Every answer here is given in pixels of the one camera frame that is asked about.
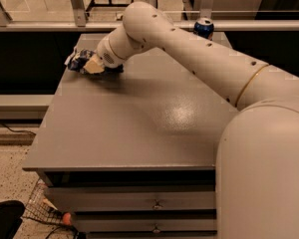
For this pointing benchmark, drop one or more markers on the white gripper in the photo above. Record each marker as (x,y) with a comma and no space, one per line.
(105,56)

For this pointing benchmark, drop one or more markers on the blue chip bag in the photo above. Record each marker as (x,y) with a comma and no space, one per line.
(77,60)

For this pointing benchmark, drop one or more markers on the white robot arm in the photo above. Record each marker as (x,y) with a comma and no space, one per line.
(257,161)

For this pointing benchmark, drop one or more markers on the black stand base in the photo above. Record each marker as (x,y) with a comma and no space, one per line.
(108,4)

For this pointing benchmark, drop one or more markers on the grey drawer cabinet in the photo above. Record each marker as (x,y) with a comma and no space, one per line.
(154,124)

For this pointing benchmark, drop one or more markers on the metal railing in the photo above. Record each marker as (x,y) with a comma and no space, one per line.
(71,15)

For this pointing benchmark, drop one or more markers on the blue soda can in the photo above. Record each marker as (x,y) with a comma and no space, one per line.
(204,28)

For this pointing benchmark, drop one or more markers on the upper drawer with knob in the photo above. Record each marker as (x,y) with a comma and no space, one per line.
(131,198)

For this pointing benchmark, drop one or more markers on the drawer with knob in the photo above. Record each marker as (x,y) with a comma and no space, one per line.
(143,223)
(131,198)

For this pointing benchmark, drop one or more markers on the small orange ball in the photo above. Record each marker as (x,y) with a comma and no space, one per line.
(66,219)

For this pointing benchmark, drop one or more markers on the lower drawer with knob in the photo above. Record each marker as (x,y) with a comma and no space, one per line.
(143,223)

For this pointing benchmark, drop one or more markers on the wire basket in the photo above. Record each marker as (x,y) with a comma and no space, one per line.
(38,208)

